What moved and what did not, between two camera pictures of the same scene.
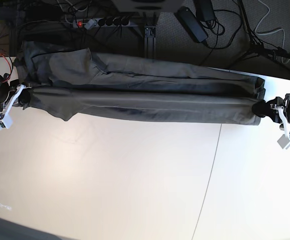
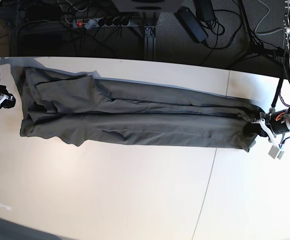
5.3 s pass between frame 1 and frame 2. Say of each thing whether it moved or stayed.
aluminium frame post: stayed
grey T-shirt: moved
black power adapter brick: stayed
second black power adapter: stayed
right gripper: moved
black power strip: stayed
